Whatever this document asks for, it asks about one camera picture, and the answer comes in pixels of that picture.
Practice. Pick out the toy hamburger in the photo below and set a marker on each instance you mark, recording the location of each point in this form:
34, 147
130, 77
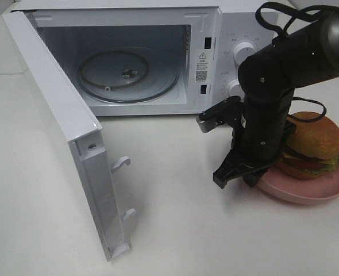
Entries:
313, 149

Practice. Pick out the glass microwave turntable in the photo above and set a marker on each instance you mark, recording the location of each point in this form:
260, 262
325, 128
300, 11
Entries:
127, 75

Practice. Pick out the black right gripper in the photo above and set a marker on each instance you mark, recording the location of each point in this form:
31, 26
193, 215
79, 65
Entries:
258, 138

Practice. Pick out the white microwave door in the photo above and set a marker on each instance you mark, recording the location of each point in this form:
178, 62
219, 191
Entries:
74, 131

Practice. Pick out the white microwave oven body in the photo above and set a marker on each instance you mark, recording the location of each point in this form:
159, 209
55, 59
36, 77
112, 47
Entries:
199, 36

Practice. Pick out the pink round plate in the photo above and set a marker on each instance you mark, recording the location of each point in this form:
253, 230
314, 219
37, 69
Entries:
310, 192

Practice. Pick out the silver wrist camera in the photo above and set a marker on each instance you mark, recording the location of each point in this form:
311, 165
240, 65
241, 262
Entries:
208, 122

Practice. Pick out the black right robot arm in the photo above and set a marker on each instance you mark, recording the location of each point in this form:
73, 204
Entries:
269, 78

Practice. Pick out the upper white power knob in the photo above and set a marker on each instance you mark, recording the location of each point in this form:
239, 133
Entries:
242, 50

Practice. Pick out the lower white timer knob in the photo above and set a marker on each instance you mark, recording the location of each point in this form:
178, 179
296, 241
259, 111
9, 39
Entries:
233, 88

